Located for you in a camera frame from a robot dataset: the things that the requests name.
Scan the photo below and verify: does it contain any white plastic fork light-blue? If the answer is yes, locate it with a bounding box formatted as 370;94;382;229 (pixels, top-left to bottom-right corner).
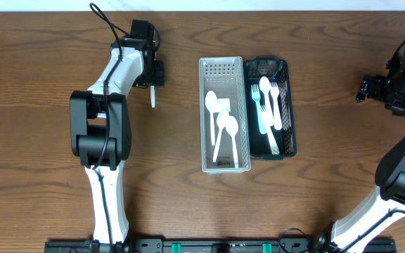
251;84;266;134

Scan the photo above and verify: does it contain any white plastic spoon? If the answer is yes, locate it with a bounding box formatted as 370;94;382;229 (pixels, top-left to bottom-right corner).
226;115;238;169
212;109;229;162
205;91;218;145
259;77;274;125
150;86;156;108

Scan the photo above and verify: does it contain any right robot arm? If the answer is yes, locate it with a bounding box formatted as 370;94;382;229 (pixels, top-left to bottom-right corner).
309;40;405;252

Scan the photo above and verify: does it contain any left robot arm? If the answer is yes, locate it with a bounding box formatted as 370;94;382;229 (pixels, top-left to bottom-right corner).
70;37;163;252

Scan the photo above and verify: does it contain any white label in basket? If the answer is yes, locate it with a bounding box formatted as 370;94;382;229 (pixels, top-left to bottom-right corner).
216;98;231;112

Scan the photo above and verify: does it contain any clear plastic basket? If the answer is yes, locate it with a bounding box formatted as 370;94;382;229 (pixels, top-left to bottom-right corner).
199;56;251;174

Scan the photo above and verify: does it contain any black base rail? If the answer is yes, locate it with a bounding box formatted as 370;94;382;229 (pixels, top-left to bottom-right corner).
44;238;397;253

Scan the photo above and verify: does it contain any black plastic basket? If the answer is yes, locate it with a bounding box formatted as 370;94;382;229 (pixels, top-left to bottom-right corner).
243;57;297;160

